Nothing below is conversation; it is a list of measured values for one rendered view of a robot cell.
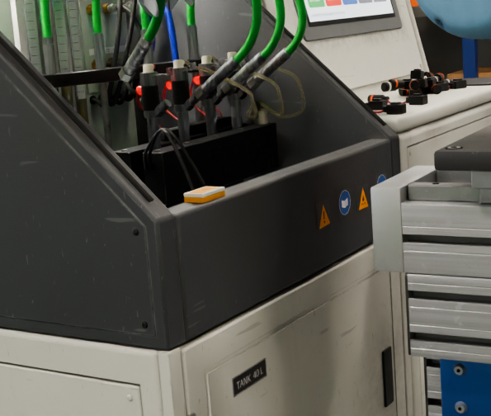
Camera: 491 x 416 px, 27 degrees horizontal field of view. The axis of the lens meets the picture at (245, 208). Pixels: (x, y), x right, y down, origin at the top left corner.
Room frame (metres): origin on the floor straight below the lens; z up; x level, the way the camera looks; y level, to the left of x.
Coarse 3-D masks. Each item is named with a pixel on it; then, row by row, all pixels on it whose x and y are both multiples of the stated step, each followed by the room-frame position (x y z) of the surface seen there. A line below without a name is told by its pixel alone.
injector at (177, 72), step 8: (176, 72) 1.66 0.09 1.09; (184, 72) 1.66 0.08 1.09; (176, 80) 1.66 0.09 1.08; (184, 80) 1.66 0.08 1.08; (176, 88) 1.66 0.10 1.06; (184, 88) 1.66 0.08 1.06; (176, 96) 1.66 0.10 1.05; (184, 96) 1.66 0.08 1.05; (192, 96) 1.66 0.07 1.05; (176, 104) 1.66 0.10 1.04; (184, 104) 1.66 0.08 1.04; (192, 104) 1.66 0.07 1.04; (184, 112) 1.67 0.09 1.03; (184, 120) 1.66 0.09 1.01; (184, 128) 1.66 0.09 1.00; (184, 136) 1.66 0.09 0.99
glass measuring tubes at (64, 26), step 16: (16, 0) 1.76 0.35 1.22; (32, 0) 1.76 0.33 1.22; (64, 0) 1.86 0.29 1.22; (16, 16) 1.76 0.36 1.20; (32, 16) 1.76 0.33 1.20; (64, 16) 1.86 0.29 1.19; (16, 32) 1.76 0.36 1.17; (32, 32) 1.76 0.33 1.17; (64, 32) 1.82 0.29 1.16; (32, 48) 1.76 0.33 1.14; (64, 48) 1.82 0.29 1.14; (80, 48) 1.85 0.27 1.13; (64, 64) 1.82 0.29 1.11; (80, 64) 1.85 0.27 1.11; (64, 96) 1.82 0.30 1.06; (80, 96) 1.84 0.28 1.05; (80, 112) 1.85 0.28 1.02
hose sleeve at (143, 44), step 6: (138, 42) 1.46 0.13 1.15; (144, 42) 1.44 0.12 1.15; (150, 42) 1.44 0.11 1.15; (138, 48) 1.45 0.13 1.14; (144, 48) 1.45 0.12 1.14; (132, 54) 1.47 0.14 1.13; (138, 54) 1.46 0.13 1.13; (144, 54) 1.46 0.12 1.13; (132, 60) 1.47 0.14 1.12; (138, 60) 1.47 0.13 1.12; (126, 66) 1.48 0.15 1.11; (132, 66) 1.48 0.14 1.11; (138, 66) 1.48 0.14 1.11; (126, 72) 1.49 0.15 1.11; (132, 72) 1.49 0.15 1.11
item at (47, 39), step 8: (40, 0) 1.71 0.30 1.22; (48, 0) 1.71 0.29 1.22; (160, 0) 1.40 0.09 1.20; (40, 8) 1.71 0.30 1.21; (48, 8) 1.71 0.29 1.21; (160, 8) 1.41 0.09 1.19; (48, 16) 1.71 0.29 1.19; (160, 16) 1.41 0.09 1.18; (48, 24) 1.71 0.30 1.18; (152, 24) 1.42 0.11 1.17; (160, 24) 1.43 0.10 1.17; (48, 32) 1.71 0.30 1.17; (152, 32) 1.43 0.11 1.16; (48, 40) 1.71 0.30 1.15
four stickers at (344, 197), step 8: (376, 176) 1.67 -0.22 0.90; (384, 176) 1.69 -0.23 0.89; (376, 184) 1.67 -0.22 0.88; (344, 192) 1.57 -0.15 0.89; (360, 192) 1.62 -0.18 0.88; (368, 192) 1.64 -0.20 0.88; (328, 200) 1.53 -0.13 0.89; (344, 200) 1.57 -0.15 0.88; (360, 200) 1.62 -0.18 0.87; (368, 200) 1.64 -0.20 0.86; (320, 208) 1.50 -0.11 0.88; (328, 208) 1.53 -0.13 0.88; (344, 208) 1.57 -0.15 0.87; (360, 208) 1.61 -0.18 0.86; (320, 216) 1.50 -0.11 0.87; (328, 216) 1.52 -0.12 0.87; (320, 224) 1.50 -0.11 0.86; (328, 224) 1.52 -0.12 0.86
